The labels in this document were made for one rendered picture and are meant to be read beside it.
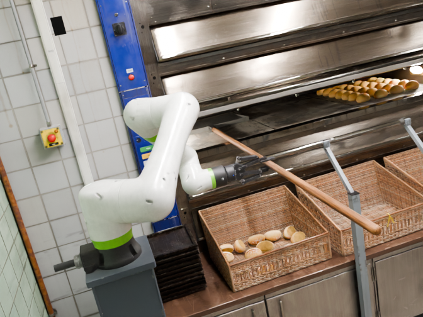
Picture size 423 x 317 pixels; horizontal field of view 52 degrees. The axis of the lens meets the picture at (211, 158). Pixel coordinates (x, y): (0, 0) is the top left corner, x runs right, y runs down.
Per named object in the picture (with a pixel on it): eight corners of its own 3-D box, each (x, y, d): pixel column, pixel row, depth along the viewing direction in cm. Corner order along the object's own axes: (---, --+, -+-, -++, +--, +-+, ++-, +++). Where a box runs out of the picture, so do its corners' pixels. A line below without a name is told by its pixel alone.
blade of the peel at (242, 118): (249, 120, 297) (248, 116, 296) (171, 139, 286) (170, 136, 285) (233, 113, 331) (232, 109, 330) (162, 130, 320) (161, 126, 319)
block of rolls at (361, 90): (315, 95, 338) (313, 88, 336) (369, 82, 347) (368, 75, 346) (360, 104, 281) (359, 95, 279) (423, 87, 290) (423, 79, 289)
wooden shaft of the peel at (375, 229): (384, 235, 123) (383, 225, 122) (374, 238, 123) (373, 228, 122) (216, 131, 284) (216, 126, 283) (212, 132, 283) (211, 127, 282)
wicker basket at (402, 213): (298, 224, 269) (292, 182, 261) (377, 199, 282) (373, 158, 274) (343, 258, 224) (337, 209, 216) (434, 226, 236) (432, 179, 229)
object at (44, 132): (45, 146, 222) (39, 127, 219) (65, 142, 224) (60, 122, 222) (44, 150, 215) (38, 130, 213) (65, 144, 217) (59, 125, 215)
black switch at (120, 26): (114, 36, 216) (109, 14, 213) (127, 34, 217) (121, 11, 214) (115, 36, 213) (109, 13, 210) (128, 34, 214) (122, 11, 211)
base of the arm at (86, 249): (56, 287, 126) (50, 269, 124) (58, 264, 140) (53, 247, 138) (144, 260, 132) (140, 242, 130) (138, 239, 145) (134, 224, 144)
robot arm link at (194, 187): (186, 202, 192) (186, 191, 182) (177, 178, 198) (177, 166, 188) (216, 194, 195) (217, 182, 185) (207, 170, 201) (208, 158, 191)
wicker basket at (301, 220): (205, 252, 258) (196, 210, 250) (291, 224, 271) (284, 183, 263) (233, 294, 212) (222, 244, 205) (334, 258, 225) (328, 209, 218)
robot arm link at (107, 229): (129, 250, 126) (113, 189, 121) (84, 251, 131) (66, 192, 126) (148, 228, 138) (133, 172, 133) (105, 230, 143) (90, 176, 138)
